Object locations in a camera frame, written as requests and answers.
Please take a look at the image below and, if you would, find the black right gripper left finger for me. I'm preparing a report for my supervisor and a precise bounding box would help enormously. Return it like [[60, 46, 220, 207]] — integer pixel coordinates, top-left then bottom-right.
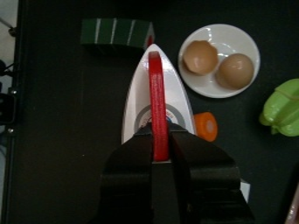
[[91, 127, 155, 224]]

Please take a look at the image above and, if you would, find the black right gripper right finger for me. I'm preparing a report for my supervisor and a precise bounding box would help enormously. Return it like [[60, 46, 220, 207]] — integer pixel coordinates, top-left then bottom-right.
[[168, 122, 256, 224]]

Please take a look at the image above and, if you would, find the white toy iron red handle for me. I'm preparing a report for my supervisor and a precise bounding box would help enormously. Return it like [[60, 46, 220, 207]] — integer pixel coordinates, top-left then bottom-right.
[[120, 43, 251, 203]]

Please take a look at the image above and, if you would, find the orange toy carrot piece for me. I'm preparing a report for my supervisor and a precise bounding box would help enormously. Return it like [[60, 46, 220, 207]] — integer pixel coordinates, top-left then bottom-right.
[[192, 111, 219, 143]]

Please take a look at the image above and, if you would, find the green toy bell pepper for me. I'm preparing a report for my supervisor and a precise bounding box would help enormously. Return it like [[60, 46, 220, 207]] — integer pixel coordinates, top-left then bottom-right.
[[257, 78, 299, 137]]

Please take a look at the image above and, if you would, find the whole brown egg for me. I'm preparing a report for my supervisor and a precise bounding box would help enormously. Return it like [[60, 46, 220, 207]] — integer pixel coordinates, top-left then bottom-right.
[[216, 52, 256, 90]]

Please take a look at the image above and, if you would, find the white round plate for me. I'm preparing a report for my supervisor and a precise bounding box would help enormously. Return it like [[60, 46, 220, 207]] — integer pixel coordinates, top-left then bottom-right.
[[177, 23, 261, 99]]

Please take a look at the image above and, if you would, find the green striped watermelon slice toy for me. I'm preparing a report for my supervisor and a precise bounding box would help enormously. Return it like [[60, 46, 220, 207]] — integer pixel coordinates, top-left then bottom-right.
[[79, 17, 156, 49]]

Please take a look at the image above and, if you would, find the black table edge bracket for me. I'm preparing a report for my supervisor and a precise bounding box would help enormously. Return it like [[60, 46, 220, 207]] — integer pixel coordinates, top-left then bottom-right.
[[0, 87, 19, 136]]

